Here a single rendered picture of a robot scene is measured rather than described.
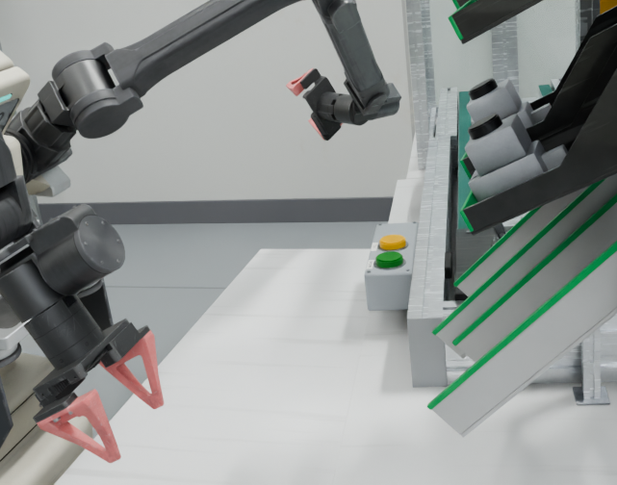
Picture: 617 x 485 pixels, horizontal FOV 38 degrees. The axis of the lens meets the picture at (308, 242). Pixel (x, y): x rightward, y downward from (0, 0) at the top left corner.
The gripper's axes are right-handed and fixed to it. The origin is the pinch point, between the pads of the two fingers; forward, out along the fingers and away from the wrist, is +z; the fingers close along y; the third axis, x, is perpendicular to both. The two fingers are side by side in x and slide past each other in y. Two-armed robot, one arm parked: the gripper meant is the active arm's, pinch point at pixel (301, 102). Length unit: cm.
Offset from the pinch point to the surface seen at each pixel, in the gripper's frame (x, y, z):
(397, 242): 27, 2, -57
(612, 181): 29, 26, -105
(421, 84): -24.9, -15.1, -5.4
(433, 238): 21, -3, -56
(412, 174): -11.5, -30.5, -5.3
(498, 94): 27, 34, -93
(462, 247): 23, -1, -66
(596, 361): 32, -3, -94
